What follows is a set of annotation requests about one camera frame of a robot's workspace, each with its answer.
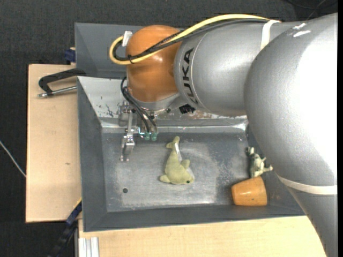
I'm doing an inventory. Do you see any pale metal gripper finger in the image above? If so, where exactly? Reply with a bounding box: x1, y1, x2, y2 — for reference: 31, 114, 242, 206
126, 135, 137, 162
119, 135, 129, 162

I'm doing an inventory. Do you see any green toy dolphin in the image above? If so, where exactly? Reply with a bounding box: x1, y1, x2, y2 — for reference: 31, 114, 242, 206
159, 135, 195, 185

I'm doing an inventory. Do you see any grey metal bin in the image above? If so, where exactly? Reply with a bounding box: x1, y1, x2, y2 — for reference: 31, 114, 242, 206
74, 22, 309, 233

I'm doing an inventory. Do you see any pale flat board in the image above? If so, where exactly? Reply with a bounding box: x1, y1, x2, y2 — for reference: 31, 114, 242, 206
25, 64, 83, 224

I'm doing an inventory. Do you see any grey-green toy animal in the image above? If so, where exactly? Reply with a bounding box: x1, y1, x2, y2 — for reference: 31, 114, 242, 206
245, 146, 274, 179

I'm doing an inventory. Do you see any orange cup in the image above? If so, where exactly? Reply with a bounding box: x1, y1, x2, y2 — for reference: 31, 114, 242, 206
230, 176, 268, 207

